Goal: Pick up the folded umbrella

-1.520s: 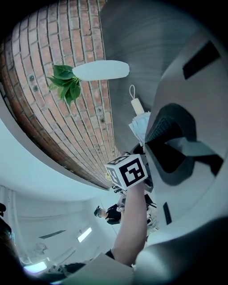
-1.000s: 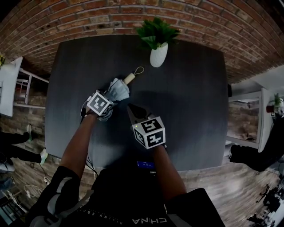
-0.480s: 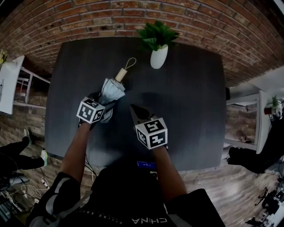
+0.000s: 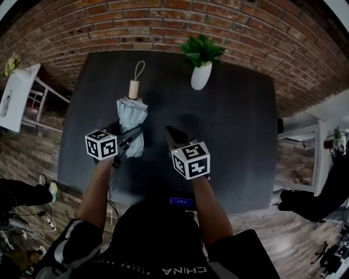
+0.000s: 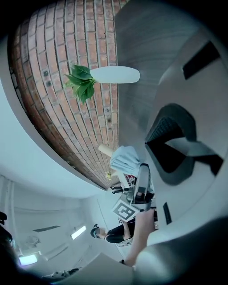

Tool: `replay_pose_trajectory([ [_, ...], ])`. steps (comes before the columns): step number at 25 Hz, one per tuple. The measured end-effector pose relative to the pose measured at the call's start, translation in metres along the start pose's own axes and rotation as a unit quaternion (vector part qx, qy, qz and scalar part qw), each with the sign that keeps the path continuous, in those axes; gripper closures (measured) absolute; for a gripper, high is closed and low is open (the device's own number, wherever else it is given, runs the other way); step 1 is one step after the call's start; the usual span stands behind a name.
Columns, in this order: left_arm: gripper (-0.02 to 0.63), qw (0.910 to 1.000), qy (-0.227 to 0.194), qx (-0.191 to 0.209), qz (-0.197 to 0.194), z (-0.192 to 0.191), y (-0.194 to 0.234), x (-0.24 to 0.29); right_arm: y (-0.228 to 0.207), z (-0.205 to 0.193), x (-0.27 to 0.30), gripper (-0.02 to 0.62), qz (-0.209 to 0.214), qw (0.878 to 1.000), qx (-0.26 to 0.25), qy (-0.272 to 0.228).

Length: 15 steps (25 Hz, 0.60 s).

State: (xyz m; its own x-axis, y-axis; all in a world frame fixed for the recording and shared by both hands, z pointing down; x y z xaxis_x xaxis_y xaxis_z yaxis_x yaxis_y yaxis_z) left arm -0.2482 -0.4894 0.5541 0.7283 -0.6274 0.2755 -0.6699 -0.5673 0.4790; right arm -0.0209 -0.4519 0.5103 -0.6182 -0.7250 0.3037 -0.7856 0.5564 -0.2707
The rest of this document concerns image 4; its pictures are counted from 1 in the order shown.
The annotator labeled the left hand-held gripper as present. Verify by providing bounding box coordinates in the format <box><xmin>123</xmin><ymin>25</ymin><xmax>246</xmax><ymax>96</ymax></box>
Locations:
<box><xmin>85</xmin><ymin>121</ymin><xmax>144</xmax><ymax>169</ymax></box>

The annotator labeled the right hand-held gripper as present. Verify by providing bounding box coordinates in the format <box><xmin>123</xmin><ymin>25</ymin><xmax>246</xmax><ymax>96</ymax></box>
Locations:
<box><xmin>165</xmin><ymin>125</ymin><xmax>211</xmax><ymax>180</ymax></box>

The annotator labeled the light blue umbrella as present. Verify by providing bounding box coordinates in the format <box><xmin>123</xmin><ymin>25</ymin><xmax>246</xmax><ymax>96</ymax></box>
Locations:
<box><xmin>116</xmin><ymin>60</ymin><xmax>149</xmax><ymax>159</ymax></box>

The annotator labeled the person's left forearm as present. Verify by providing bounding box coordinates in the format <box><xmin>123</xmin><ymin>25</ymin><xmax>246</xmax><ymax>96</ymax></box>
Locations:
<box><xmin>77</xmin><ymin>157</ymin><xmax>115</xmax><ymax>229</ymax></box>

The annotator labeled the person's right forearm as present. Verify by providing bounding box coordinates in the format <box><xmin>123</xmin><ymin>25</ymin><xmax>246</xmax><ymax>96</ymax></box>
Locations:
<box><xmin>192</xmin><ymin>175</ymin><xmax>234</xmax><ymax>247</ymax></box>

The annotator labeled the dark wooden table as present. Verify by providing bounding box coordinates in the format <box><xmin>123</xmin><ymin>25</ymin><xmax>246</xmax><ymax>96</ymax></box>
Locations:
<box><xmin>57</xmin><ymin>50</ymin><xmax>279</xmax><ymax>215</ymax></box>

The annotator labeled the black device with screen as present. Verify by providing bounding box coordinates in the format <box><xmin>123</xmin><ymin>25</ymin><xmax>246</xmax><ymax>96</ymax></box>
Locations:
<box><xmin>168</xmin><ymin>196</ymin><xmax>197</xmax><ymax>210</ymax></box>

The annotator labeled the green leafy plant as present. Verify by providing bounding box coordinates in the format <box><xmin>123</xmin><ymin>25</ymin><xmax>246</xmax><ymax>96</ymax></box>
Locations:
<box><xmin>179</xmin><ymin>34</ymin><xmax>226</xmax><ymax>68</ymax></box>

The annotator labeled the small white folding table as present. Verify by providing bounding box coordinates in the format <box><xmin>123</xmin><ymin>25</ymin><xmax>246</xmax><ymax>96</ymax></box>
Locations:
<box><xmin>0</xmin><ymin>63</ymin><xmax>70</xmax><ymax>134</ymax></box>

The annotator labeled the person's black shirt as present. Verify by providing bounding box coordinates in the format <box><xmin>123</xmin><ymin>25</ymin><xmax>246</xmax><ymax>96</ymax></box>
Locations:
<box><xmin>34</xmin><ymin>204</ymin><xmax>281</xmax><ymax>279</ymax></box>

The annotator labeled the white side table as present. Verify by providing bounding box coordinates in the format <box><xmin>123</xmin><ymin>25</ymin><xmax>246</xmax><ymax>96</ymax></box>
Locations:
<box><xmin>274</xmin><ymin>94</ymin><xmax>349</xmax><ymax>197</ymax></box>

